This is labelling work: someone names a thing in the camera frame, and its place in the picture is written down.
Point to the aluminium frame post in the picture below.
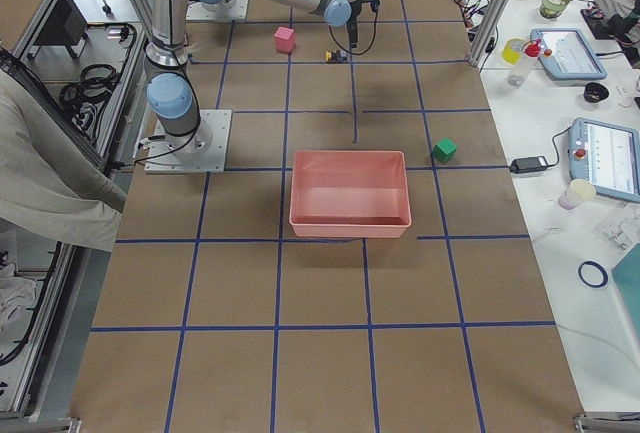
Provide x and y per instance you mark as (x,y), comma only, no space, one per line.
(485,31)

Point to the yellow tape roll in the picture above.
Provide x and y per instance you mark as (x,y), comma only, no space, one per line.
(513,50)

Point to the yellow push button switch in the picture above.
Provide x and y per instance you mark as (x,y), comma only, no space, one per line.
(336,57)

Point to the paper cup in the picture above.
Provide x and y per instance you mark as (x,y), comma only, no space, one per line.
(578,192)

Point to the pink cube centre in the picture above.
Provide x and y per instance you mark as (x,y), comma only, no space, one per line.
(284,39)

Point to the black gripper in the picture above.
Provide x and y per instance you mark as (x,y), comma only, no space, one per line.
(352,23)

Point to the clear squeeze bottle red cap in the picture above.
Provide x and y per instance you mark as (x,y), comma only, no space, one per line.
(529,55)

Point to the teach pendant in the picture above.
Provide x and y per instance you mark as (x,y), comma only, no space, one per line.
(567,55)
(607,156)

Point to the black power adapter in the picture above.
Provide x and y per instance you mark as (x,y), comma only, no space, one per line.
(524,165)

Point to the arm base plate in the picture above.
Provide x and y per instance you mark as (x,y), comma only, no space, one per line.
(206,152)
(222,12)

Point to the standing person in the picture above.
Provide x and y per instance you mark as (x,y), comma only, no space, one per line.
(48,186)

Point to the teach pendant far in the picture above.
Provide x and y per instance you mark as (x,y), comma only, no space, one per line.
(567,55)

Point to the teach pendant near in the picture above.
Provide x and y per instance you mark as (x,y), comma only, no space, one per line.
(607,156)

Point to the black bowl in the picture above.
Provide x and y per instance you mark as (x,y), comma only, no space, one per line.
(595,92)

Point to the white crumpled cloth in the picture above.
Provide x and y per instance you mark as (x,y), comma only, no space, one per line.
(17,294)

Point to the green cube near bin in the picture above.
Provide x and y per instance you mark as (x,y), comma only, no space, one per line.
(444,150)

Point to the pink plastic bin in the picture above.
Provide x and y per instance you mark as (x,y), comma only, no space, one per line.
(349,194)

